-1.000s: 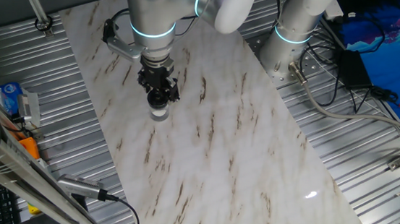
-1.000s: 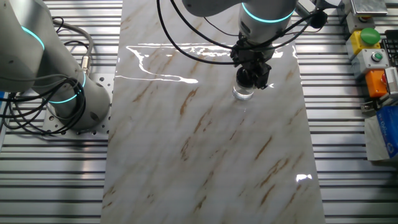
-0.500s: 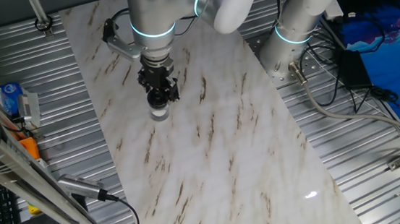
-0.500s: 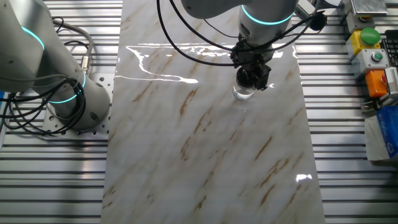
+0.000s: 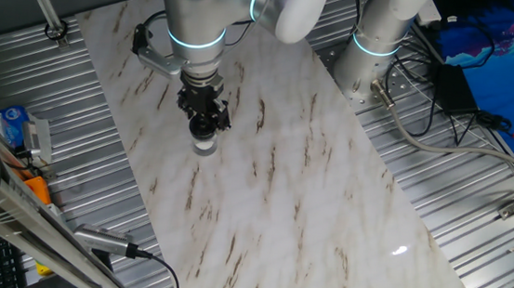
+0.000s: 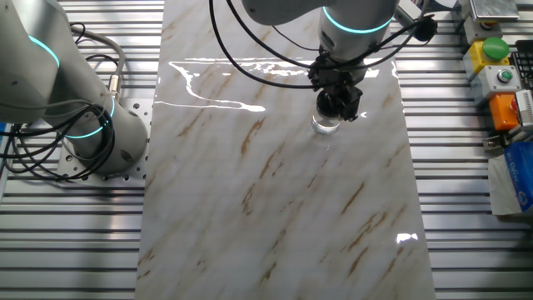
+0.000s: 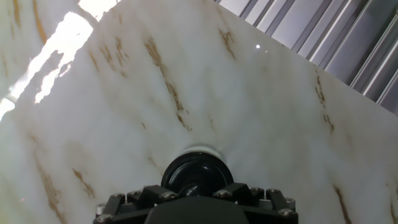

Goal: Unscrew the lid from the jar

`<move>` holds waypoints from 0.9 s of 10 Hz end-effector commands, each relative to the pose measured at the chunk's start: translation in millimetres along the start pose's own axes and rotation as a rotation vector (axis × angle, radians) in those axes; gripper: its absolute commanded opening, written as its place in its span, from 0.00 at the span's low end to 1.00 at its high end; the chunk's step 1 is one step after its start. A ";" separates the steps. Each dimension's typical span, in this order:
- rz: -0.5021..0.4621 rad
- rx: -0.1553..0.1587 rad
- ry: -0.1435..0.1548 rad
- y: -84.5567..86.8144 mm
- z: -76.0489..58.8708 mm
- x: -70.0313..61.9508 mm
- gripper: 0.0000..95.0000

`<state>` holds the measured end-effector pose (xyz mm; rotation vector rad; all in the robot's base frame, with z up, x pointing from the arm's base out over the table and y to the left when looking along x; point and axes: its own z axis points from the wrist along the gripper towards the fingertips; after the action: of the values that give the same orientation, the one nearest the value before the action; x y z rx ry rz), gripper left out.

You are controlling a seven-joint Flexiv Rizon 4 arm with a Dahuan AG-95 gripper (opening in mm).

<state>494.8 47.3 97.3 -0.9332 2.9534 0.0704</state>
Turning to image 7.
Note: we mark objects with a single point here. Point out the clear glass jar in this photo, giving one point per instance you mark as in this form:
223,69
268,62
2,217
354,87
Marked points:
200,148

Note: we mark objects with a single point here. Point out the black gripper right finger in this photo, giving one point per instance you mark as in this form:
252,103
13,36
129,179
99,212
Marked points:
267,202

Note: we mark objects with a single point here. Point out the white marble pattern board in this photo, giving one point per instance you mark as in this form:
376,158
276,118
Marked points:
217,93

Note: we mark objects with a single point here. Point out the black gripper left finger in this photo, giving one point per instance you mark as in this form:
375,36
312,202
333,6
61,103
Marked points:
124,202

